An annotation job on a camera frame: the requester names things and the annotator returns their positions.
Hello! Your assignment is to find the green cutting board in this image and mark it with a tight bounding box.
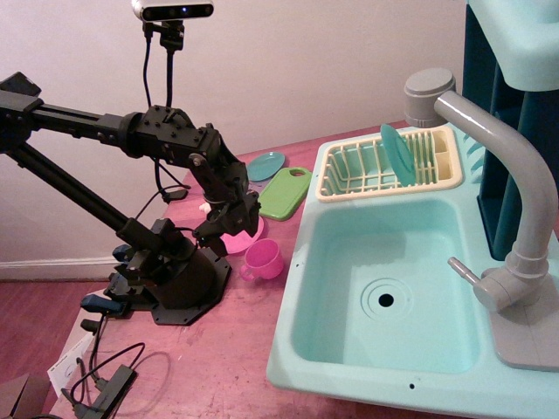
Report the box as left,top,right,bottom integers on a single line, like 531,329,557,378
259,167,312,221

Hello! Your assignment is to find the white toy chicken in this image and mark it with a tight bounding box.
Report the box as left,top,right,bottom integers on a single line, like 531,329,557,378
199,203,213,215

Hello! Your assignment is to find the grey toy faucet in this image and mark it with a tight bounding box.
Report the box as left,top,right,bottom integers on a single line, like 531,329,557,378
404,68,558,371

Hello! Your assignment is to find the white paper sheet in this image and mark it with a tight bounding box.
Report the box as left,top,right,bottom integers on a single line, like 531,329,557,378
46,312,101,397

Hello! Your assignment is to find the blue table clamp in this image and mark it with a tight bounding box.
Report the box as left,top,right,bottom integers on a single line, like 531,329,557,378
80,294,125,315

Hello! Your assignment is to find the silver depth camera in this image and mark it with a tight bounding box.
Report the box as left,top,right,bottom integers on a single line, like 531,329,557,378
131,0,214,23

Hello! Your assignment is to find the cardboard box corner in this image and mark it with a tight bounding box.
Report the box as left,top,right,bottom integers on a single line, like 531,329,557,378
1,374,51,418

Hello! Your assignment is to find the teal toy sink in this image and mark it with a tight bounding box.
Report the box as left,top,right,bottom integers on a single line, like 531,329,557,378
267,126,558,418

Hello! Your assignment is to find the teal plate on table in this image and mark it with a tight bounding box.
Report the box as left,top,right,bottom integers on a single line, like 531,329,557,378
247,152,286,182

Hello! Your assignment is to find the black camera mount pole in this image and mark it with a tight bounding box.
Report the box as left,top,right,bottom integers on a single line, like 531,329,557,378
160,20,184,107

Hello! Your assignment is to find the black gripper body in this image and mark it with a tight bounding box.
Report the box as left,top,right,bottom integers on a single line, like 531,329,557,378
188,124,260,237

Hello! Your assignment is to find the pink plastic plate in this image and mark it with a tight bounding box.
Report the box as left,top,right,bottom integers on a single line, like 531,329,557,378
221,216,265,255

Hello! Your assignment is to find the pink plastic cup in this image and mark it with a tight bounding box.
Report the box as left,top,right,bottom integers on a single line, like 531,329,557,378
239,238,285,281

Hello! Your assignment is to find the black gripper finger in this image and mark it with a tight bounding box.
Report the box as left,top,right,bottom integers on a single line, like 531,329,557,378
194,221,218,244
245,204,260,237

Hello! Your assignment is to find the dark teal kitchen cabinet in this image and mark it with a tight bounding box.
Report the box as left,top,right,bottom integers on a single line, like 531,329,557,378
462,1,558,260

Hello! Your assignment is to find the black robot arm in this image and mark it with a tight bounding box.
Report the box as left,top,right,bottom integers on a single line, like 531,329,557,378
1,73,260,326

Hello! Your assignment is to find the teal plate in rack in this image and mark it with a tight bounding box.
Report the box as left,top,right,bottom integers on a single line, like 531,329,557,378
380,124,416,187

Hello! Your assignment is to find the black usb hub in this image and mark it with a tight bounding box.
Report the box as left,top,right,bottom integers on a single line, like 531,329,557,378
73,365,137,419

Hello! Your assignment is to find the black camera cable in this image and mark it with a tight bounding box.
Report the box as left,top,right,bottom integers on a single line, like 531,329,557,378
141,20,155,110

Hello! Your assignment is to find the cream dish rack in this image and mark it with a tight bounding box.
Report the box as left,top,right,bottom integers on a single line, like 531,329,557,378
314,126,463,203

